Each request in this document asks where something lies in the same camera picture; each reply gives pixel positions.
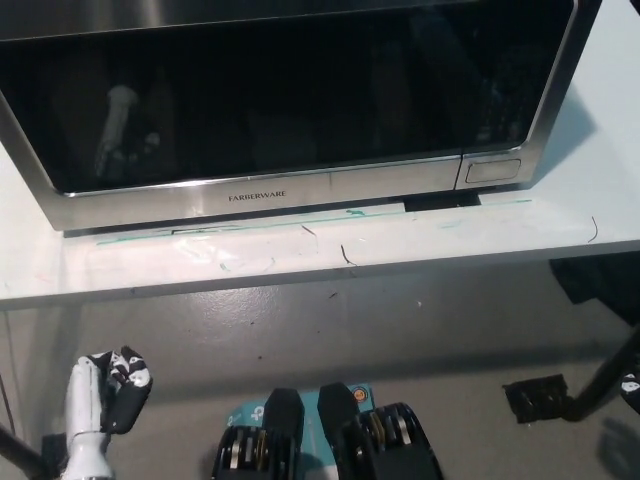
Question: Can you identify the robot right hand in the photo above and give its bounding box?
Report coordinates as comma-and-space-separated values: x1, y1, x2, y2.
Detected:
619, 368, 640, 416

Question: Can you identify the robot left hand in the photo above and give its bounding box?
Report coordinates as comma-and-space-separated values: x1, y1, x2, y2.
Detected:
67, 344, 156, 439

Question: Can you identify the black teal robot torso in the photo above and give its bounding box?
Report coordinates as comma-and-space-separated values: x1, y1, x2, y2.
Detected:
212, 382, 444, 480

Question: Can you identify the silver door release button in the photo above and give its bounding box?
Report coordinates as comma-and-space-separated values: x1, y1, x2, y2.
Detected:
464, 158, 522, 185

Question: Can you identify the stainless steel microwave body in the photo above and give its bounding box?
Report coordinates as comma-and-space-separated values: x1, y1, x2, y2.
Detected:
0, 0, 604, 239

